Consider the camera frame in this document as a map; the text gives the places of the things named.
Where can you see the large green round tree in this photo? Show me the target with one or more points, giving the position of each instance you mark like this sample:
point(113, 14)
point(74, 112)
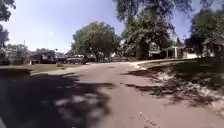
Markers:
point(95, 40)

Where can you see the grey asphalt road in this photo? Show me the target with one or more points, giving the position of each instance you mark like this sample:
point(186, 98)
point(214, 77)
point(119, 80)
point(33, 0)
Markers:
point(126, 96)

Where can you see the dark parked vehicle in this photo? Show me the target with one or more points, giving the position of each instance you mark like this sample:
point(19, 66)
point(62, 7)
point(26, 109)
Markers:
point(77, 59)

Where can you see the tall green tree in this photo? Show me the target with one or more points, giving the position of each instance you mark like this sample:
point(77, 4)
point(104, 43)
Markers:
point(146, 33)

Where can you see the house with pale porch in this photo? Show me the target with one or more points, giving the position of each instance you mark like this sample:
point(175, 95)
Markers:
point(178, 51)

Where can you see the low dark house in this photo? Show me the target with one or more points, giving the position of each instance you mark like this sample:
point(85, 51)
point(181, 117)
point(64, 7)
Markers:
point(41, 57)

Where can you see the grass lawn strip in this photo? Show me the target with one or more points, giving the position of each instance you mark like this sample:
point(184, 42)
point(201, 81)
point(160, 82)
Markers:
point(40, 67)

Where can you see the grass verge with dry patches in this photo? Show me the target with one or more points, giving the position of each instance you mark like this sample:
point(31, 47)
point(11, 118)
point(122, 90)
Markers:
point(196, 71)

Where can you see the dark tree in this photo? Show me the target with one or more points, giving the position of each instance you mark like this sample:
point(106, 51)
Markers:
point(4, 23)

